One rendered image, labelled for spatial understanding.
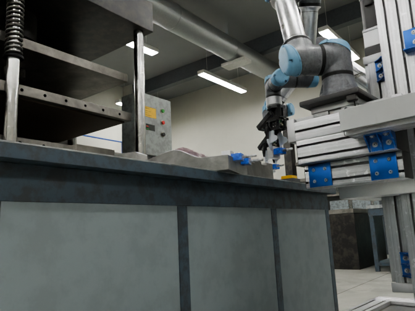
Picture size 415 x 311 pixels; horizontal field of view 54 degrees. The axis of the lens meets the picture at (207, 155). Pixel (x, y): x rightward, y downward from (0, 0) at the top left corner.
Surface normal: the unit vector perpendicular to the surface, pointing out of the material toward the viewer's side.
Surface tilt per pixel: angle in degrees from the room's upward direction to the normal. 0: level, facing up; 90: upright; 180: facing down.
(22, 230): 90
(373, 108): 90
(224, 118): 90
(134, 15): 90
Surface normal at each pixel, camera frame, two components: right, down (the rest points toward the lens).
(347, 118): -0.66, -0.11
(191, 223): 0.79, -0.15
